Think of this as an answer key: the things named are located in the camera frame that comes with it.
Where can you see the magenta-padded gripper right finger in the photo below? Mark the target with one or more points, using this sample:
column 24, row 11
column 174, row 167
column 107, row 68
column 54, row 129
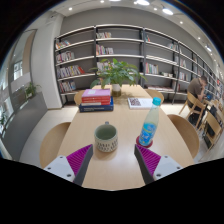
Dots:
column 166, row 166

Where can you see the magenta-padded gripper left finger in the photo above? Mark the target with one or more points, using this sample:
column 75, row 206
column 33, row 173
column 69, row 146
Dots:
column 60, row 166

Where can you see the clear bottle with blue cap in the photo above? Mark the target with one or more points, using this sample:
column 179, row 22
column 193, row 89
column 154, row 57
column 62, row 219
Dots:
column 149, row 128

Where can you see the round-backed wooden chair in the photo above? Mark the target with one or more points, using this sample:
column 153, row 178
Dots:
column 78, row 98
column 53, row 143
column 155, row 95
column 185, row 133

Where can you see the grey-green patterned mug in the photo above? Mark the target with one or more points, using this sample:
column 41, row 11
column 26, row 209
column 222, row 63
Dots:
column 106, row 141

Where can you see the slatted wooden chair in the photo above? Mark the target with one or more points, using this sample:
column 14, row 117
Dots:
column 213, row 128
column 193, row 103

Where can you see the black backpack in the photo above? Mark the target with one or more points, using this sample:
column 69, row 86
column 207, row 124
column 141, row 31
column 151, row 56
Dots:
column 211, row 115

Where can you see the dark blue book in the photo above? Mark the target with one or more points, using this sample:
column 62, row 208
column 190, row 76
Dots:
column 96, row 108

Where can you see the red book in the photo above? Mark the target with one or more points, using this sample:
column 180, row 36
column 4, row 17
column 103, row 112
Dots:
column 96, row 101

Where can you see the small leafy plant by window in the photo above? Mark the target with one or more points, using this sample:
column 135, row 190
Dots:
column 31, row 90

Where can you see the person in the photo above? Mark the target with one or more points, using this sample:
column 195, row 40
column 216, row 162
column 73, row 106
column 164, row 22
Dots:
column 196, row 90

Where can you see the pink book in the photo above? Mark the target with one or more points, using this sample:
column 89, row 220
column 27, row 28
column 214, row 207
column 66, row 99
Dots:
column 96, row 92

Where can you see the green potted plant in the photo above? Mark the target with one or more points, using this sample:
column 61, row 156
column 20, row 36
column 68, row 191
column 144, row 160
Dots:
column 116, row 73

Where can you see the grey shelf unit with books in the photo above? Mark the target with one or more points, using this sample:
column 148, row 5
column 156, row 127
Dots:
column 76, row 50

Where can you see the round ceiling lights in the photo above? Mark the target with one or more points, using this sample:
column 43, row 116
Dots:
column 167, row 11

